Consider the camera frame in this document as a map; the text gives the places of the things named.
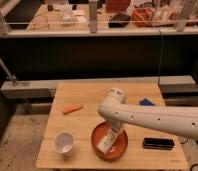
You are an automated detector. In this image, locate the red ceramic bowl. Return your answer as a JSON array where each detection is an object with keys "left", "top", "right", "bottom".
[{"left": 91, "top": 122, "right": 128, "bottom": 161}]

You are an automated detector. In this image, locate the wooden table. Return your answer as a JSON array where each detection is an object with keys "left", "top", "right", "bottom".
[{"left": 36, "top": 83, "right": 188, "bottom": 171}]

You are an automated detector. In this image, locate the metal tripod leg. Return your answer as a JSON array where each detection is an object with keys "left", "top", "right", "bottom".
[{"left": 0, "top": 46, "right": 30, "bottom": 88}]

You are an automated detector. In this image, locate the wooden workbench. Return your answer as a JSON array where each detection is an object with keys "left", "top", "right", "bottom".
[{"left": 0, "top": 0, "right": 198, "bottom": 37}]

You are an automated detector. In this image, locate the white bottle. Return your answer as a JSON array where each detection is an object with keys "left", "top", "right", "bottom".
[{"left": 97, "top": 133, "right": 116, "bottom": 154}]

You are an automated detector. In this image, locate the white cup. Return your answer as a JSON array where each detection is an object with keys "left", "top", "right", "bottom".
[{"left": 54, "top": 132, "right": 74, "bottom": 157}]

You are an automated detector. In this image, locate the black pouch on bench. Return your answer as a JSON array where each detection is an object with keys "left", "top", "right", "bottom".
[{"left": 108, "top": 13, "right": 131, "bottom": 28}]

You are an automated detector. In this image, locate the blue block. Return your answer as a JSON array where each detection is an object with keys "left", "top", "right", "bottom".
[{"left": 139, "top": 99, "right": 155, "bottom": 106}]

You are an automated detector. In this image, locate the blue cable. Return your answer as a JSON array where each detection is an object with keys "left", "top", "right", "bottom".
[{"left": 153, "top": 25, "right": 165, "bottom": 85}]

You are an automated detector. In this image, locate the black rectangular case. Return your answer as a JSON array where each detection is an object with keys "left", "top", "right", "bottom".
[{"left": 143, "top": 138, "right": 174, "bottom": 150}]

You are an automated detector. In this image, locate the orange carrot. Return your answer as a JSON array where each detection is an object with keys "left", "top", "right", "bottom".
[{"left": 62, "top": 104, "right": 83, "bottom": 115}]

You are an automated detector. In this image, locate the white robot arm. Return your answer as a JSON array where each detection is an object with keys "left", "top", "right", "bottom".
[{"left": 98, "top": 88, "right": 198, "bottom": 141}]

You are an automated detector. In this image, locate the orange box on bench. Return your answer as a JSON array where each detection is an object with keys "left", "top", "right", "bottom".
[{"left": 131, "top": 8, "right": 152, "bottom": 27}]

